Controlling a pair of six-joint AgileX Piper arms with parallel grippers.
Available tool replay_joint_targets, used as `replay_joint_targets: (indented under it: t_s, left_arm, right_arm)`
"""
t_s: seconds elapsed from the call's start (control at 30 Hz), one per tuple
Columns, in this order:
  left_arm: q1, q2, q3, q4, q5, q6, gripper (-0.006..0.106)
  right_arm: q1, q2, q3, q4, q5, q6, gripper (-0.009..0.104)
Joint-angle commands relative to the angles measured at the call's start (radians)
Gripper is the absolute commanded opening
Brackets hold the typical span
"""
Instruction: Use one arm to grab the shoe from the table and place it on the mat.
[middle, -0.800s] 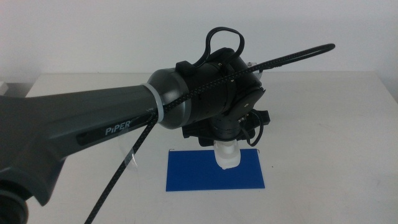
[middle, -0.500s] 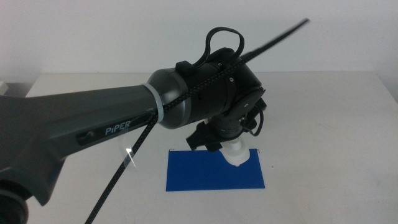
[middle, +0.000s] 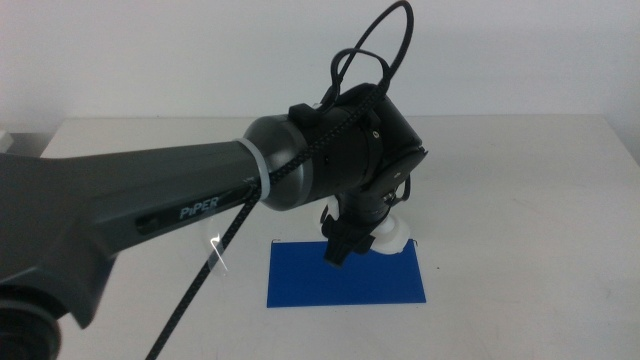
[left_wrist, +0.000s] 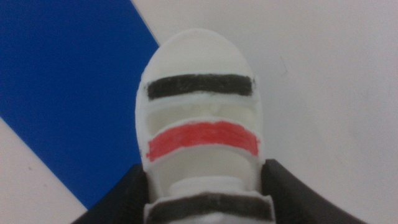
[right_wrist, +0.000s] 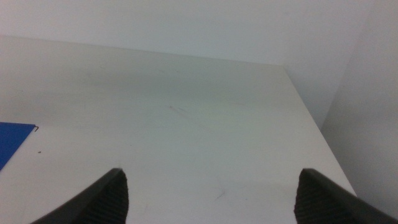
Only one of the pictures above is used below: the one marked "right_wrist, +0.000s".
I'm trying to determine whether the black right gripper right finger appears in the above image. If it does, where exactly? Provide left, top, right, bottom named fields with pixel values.
left=294, top=168, right=398, bottom=224

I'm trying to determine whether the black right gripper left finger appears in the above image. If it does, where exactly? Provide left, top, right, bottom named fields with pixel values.
left=30, top=167, right=130, bottom=224

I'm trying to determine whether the blue rectangular mat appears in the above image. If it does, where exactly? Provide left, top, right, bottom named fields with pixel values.
left=0, top=121, right=37, bottom=172

